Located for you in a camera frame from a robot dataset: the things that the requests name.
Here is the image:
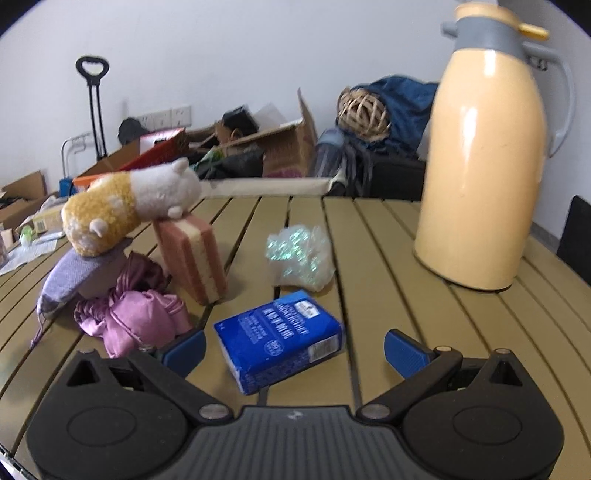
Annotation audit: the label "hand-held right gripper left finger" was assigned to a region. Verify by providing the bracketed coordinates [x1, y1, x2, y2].
[54, 329, 234, 423]

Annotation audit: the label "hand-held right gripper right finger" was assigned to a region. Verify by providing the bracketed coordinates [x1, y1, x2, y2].
[355, 329, 539, 423]

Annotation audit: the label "pink satin scrunchie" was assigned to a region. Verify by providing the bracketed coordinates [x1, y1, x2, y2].
[74, 251, 195, 360]

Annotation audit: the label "blue tissue packet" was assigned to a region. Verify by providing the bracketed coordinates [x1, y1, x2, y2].
[213, 290, 346, 395]

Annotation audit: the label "pink cream sponge cake toy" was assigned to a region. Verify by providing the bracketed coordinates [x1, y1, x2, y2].
[152, 213, 228, 306]

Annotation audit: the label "lavender fabric pouch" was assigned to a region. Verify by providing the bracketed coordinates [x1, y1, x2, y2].
[30, 240, 134, 349]

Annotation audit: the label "iridescent plastic bag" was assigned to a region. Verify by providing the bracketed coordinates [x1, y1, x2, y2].
[265, 224, 335, 292]

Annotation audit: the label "yellow white hamster plush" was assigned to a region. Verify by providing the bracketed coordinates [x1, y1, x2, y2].
[61, 157, 202, 258]

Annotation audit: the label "olive folding slatted table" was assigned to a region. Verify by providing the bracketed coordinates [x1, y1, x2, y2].
[0, 194, 591, 462]

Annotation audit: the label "black fabric bag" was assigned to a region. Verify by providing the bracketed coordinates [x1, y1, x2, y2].
[344, 148, 428, 201]

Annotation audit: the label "white paper sheets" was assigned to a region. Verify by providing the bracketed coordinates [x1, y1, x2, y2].
[0, 231, 65, 277]

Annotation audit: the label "yellow thermos jug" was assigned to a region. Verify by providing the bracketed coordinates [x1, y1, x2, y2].
[412, 0, 578, 292]

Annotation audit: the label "small cream box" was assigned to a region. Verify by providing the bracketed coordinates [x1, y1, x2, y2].
[31, 210, 65, 234]

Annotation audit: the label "orange flat box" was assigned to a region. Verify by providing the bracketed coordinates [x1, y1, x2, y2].
[73, 128, 190, 188]

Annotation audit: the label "flat brown cardboard box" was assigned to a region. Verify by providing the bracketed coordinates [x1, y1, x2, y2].
[81, 138, 141, 178]

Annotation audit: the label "black folding camp chair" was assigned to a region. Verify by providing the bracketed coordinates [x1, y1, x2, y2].
[556, 195, 591, 273]

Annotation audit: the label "blue water bottle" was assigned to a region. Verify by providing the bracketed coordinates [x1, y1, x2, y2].
[314, 128, 347, 178]

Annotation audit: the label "tall open cardboard box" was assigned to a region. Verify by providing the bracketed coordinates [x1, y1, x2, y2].
[217, 88, 319, 178]

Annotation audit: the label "black cap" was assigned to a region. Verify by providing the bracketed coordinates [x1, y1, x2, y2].
[117, 117, 151, 145]

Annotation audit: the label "wide open cardboard box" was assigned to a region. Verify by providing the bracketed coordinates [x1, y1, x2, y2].
[0, 170, 49, 232]

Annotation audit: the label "small black bag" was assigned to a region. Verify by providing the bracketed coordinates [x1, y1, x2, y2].
[222, 106, 260, 134]

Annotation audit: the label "dark blue bag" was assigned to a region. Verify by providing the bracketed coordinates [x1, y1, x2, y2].
[348, 76, 439, 160]

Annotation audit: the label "wicker ball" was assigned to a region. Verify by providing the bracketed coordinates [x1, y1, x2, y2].
[337, 87, 393, 141]

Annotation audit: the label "white wire frame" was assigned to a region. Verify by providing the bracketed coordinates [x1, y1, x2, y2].
[61, 131, 93, 178]

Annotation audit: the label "black trolley handle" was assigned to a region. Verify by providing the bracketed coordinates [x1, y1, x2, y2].
[75, 55, 112, 160]

